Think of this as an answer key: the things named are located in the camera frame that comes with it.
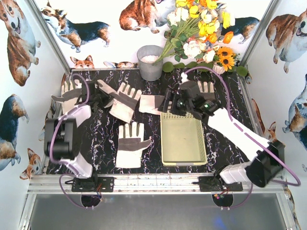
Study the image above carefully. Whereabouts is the grey metal bucket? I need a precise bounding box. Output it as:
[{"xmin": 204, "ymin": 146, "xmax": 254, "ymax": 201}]
[{"xmin": 137, "ymin": 45, "xmax": 163, "ymax": 81}]

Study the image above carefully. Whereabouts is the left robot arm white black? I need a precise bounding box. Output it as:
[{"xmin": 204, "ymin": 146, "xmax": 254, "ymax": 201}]
[{"xmin": 44, "ymin": 81, "xmax": 113, "ymax": 179}]

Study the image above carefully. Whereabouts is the far left white grey glove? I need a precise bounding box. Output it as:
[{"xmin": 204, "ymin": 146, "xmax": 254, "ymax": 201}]
[{"xmin": 51, "ymin": 79, "xmax": 82, "ymax": 114}]

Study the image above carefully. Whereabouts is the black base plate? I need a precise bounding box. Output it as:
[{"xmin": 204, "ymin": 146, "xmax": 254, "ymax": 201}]
[
  {"xmin": 192, "ymin": 176, "xmax": 243, "ymax": 192},
  {"xmin": 71, "ymin": 177, "xmax": 115, "ymax": 192}
]

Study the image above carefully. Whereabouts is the small sunflower pot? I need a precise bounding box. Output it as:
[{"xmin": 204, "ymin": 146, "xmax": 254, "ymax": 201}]
[{"xmin": 213, "ymin": 46, "xmax": 240, "ymax": 74}]

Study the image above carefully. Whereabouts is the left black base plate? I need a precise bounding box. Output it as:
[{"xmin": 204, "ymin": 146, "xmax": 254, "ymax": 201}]
[{"xmin": 71, "ymin": 177, "xmax": 115, "ymax": 192}]

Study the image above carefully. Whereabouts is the pale green plastic storage basket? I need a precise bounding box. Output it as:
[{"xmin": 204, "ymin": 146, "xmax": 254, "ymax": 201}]
[{"xmin": 160, "ymin": 112, "xmax": 207, "ymax": 166}]

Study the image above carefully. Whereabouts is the artificial flower bouquet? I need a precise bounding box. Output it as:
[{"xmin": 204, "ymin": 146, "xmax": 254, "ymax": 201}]
[{"xmin": 156, "ymin": 0, "xmax": 236, "ymax": 62}]

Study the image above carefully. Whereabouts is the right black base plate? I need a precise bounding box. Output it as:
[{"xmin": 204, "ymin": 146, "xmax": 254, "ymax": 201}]
[{"xmin": 192, "ymin": 176, "xmax": 243, "ymax": 192}]

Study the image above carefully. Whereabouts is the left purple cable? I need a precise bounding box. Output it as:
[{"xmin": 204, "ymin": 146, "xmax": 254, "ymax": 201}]
[{"xmin": 47, "ymin": 73, "xmax": 96, "ymax": 210}]

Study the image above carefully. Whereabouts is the horizontal white grey work glove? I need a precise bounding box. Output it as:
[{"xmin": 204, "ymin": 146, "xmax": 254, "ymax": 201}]
[{"xmin": 139, "ymin": 94, "xmax": 165, "ymax": 115}]

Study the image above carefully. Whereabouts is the beige work glove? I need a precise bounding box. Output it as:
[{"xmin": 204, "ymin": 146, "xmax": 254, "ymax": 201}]
[{"xmin": 97, "ymin": 80, "xmax": 119, "ymax": 108}]

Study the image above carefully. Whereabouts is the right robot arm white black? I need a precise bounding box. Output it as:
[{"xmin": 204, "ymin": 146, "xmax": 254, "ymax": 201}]
[{"xmin": 156, "ymin": 81, "xmax": 284, "ymax": 187}]

